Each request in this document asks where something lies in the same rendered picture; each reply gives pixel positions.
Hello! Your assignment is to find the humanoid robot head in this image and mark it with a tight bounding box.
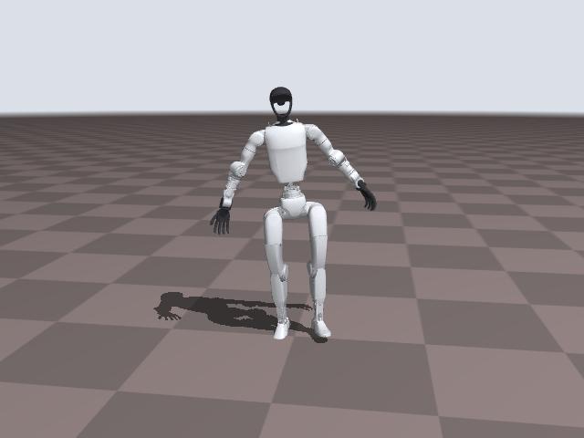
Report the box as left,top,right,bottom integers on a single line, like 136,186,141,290
269,87,293,126

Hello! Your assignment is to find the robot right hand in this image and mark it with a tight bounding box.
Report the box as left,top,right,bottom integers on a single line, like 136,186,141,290
210,198,233,235

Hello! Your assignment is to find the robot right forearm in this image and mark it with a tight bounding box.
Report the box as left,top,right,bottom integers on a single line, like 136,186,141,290
223,171,241,207

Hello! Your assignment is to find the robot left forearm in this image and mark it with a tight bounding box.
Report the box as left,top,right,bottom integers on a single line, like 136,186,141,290
338,154,364,188

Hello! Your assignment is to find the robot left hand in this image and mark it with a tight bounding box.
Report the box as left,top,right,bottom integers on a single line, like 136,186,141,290
356,180,377,210

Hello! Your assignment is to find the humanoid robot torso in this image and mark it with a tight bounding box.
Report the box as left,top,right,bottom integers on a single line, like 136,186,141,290
265,120,308,220

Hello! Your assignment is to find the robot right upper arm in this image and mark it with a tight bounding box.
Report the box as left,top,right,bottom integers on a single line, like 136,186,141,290
230,129,266,177

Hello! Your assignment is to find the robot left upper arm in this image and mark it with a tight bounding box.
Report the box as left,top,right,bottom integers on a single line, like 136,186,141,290
303,124,344,166

